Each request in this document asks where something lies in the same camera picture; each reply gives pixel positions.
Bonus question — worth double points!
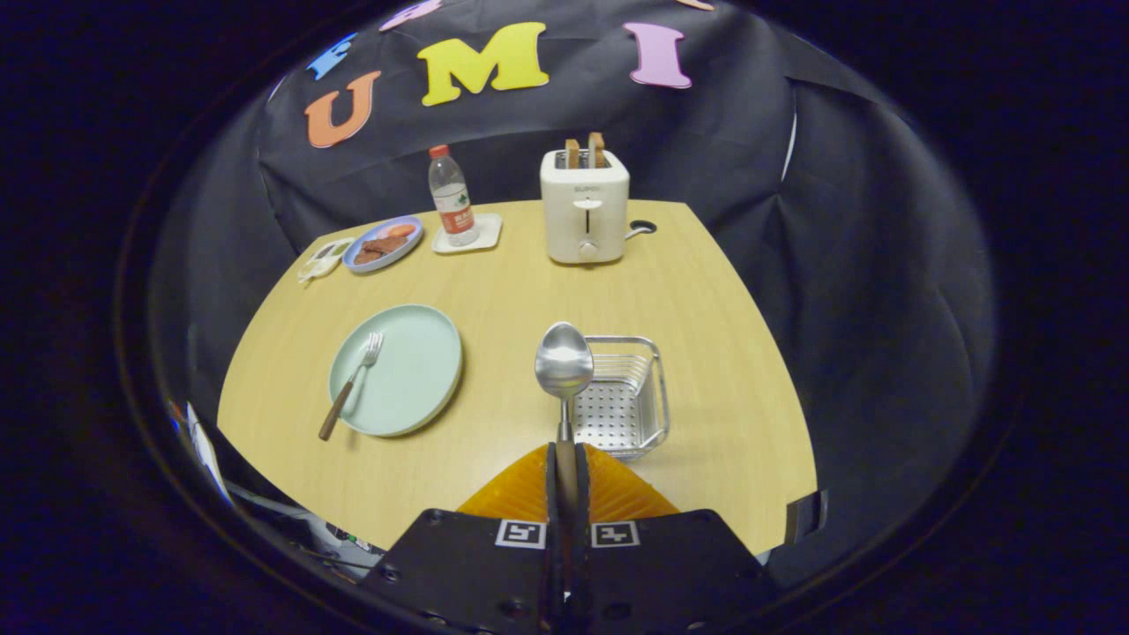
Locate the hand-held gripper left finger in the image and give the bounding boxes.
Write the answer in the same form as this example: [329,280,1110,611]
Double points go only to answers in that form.
[357,442,566,635]

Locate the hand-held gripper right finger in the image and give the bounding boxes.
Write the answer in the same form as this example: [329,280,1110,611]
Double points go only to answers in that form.
[565,442,779,635]

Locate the metal spoon wooden handle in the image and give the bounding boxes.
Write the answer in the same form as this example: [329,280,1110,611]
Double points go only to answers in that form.
[535,322,594,521]

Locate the metal fork wooden handle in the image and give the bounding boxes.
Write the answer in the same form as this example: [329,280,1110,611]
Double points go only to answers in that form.
[318,332,385,442]

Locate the pale green round plate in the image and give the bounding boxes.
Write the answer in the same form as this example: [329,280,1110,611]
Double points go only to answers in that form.
[328,304,464,438]

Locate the white square coaster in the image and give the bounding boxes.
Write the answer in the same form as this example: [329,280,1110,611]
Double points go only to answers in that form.
[431,213,504,256]

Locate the blue oval plate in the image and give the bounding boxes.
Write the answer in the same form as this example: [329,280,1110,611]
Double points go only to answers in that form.
[342,215,424,274]

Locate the cream white toaster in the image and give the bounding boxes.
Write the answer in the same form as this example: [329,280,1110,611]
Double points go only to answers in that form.
[540,148,632,265]

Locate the black backdrop cloth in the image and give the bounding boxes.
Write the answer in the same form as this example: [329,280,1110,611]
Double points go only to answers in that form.
[146,0,998,583]

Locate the brown meat pieces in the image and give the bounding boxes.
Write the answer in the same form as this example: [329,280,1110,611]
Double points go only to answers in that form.
[354,235,408,265]

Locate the white condiment tray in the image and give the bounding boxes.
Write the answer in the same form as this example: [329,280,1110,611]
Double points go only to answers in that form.
[297,236,355,284]

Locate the clear water bottle red cap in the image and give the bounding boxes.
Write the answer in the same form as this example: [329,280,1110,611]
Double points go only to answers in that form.
[428,145,481,248]

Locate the metal wire basket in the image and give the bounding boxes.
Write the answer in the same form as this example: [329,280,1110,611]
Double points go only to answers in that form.
[572,335,670,461]

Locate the black table edge bracket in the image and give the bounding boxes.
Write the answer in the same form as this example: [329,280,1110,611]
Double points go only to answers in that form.
[785,490,828,545]

